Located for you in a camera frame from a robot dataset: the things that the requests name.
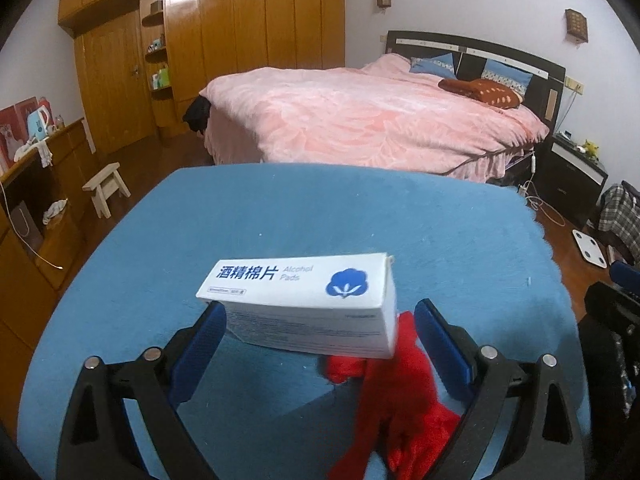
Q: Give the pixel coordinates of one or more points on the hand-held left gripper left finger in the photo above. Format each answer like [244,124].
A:
[200,350]

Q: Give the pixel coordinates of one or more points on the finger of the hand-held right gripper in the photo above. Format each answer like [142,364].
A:
[610,305]
[627,280]

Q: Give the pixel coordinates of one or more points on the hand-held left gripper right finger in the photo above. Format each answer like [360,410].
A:
[442,350]

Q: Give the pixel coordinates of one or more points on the white and blue cardboard box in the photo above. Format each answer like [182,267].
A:
[310,310]

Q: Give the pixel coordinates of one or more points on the white bathroom scale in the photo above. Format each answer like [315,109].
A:
[591,247]

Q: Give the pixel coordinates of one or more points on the plaid cloth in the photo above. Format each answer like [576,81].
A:
[620,220]

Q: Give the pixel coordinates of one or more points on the red cloth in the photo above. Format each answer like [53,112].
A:
[405,410]

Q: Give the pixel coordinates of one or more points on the black nightstand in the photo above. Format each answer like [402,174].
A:
[575,180]

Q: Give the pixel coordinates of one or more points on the white power strip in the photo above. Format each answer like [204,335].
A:
[525,189]

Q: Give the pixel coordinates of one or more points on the yellow plush toy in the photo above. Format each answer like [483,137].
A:
[591,147]

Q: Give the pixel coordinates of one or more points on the blue tablecloth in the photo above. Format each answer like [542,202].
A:
[250,220]

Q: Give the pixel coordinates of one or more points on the wooden desk cabinet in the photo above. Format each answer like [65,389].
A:
[25,270]

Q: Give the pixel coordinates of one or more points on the small wooden stool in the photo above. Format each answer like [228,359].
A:
[106,180]

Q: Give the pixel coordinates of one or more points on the white crumpled cloth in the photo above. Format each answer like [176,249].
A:
[55,211]

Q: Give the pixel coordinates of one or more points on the paper bag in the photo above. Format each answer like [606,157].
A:
[26,225]

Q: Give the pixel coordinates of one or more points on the dark wooden headboard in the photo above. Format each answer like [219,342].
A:
[545,80]

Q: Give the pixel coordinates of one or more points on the black cloth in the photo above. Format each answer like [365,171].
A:
[197,115]

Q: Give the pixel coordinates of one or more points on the brown dotted pillow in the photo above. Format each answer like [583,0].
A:
[485,92]

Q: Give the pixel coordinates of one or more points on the blue pillow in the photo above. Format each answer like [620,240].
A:
[507,76]
[434,65]

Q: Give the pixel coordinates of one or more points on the bed with pink blanket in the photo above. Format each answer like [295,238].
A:
[360,115]

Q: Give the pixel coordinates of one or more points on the green box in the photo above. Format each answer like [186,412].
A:
[161,77]

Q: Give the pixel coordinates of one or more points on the red picture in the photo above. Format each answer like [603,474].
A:
[15,130]

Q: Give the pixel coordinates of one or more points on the wooden wardrobe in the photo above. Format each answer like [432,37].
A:
[240,30]

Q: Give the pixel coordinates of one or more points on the wall socket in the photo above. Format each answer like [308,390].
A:
[574,85]

